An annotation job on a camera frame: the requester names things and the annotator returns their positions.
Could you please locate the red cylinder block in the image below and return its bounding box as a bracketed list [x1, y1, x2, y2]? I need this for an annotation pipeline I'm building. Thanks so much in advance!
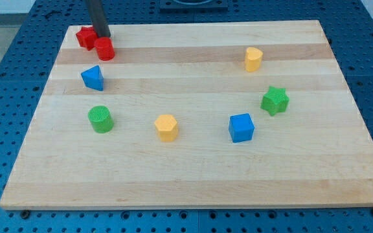
[94, 37, 115, 61]

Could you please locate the green star block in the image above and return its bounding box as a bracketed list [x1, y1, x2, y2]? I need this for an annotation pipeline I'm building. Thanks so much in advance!
[260, 86, 289, 117]

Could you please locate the red star block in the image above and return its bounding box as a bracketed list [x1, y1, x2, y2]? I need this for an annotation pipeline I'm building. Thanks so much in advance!
[76, 27, 98, 50]

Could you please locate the yellow hexagon block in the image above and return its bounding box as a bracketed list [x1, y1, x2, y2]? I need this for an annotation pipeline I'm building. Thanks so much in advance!
[154, 115, 178, 142]

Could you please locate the blue cube block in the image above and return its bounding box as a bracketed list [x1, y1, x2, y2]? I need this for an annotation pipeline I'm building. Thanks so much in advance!
[229, 113, 254, 143]

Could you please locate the light wooden board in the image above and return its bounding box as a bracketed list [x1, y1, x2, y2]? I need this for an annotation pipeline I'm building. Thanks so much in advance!
[0, 20, 373, 210]

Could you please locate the green cylinder block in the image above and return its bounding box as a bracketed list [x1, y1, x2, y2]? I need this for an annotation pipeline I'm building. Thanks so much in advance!
[87, 105, 114, 133]

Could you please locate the yellow heart block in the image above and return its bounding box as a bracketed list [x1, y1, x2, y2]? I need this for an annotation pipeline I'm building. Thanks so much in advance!
[245, 47, 264, 72]

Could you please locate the blue triangle block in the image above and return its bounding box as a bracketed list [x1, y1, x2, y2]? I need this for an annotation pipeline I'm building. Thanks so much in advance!
[81, 65, 104, 91]

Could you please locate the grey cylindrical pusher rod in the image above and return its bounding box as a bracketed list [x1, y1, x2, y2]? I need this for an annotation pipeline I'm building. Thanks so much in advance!
[84, 0, 111, 38]

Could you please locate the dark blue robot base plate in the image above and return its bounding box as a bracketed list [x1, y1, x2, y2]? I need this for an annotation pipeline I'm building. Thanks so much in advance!
[158, 0, 228, 12]

